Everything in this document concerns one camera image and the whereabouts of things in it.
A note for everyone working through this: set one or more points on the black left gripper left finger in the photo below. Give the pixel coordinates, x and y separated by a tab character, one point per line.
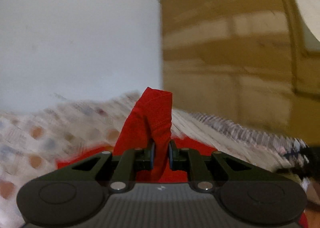
117	173

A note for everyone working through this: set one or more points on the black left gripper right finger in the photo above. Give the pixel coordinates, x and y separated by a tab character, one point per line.
206	173

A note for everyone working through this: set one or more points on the red knit garment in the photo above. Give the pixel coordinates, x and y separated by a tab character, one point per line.
163	198

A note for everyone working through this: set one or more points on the black white striped bedsheet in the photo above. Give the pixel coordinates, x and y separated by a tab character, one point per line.
290	156

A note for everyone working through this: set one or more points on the patterned dotted duvet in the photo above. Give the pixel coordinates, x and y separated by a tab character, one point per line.
31	144

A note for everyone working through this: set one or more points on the brown wooden wardrobe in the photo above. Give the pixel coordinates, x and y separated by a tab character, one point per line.
255	62

